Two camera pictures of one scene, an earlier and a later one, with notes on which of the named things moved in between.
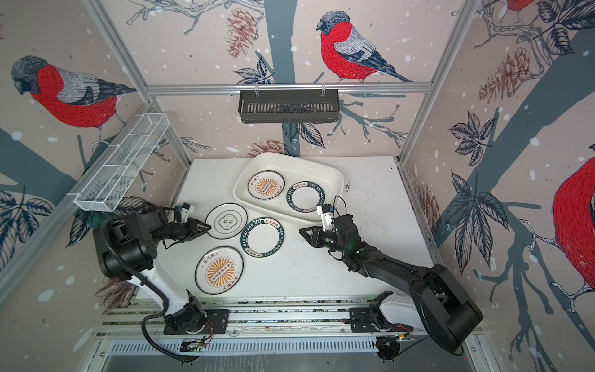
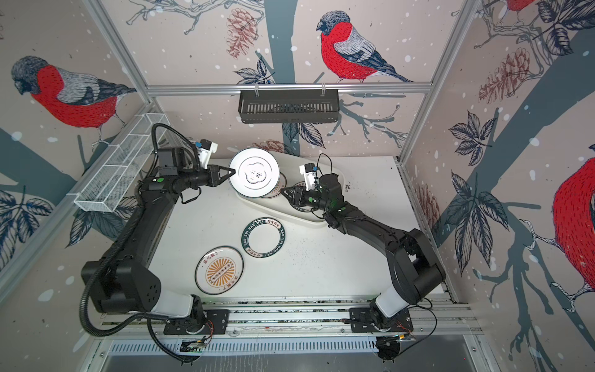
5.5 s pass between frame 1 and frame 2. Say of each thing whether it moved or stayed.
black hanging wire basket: stayed
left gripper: moved
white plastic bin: stayed
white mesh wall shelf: stayed
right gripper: moved
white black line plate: moved
